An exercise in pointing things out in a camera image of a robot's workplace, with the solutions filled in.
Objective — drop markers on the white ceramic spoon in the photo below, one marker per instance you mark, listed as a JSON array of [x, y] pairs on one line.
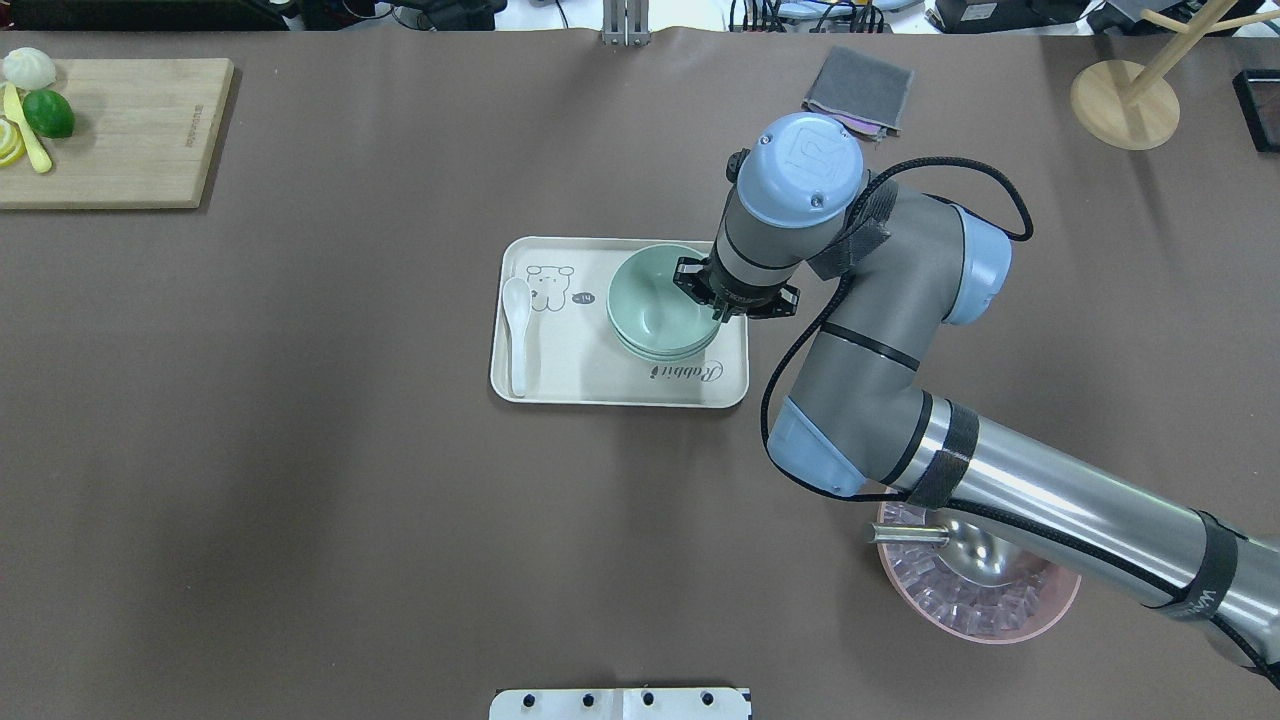
[[517, 309]]

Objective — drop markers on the pink bowl with ice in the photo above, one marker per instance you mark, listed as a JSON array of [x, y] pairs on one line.
[[988, 615]]

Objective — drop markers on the aluminium frame post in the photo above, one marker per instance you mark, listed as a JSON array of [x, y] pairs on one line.
[[625, 23]]

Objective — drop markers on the metal ice scoop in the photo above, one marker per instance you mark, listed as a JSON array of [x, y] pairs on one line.
[[970, 551]]

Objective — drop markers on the bamboo cutting board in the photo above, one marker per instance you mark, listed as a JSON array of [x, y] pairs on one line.
[[146, 131]]

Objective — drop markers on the white garlic bulb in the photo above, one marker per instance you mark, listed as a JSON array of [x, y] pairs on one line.
[[29, 69]]

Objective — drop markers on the beige rabbit tray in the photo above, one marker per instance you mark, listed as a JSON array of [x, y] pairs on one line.
[[573, 356]]

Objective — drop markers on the grey folded cloth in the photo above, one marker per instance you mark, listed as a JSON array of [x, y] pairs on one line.
[[866, 94]]

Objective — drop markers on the yellow plastic knife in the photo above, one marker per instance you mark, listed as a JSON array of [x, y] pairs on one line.
[[36, 154]]

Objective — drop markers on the green lime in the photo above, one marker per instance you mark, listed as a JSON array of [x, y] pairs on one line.
[[49, 114]]

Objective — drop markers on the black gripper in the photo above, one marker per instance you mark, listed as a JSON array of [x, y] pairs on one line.
[[737, 298]]

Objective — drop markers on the dark wooden tray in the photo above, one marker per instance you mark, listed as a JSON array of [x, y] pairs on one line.
[[1257, 91]]

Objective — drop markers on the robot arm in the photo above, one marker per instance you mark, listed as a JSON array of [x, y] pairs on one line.
[[1072, 347]]

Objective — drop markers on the green bowl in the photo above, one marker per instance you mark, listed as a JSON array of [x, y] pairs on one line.
[[644, 304], [665, 356]]

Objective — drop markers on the lemon slice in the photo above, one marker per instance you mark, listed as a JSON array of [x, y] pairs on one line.
[[12, 144]]

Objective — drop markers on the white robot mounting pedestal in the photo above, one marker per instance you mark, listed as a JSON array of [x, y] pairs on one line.
[[623, 703]]

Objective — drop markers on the wooden mug tree stand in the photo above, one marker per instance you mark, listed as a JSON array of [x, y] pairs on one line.
[[1129, 105]]

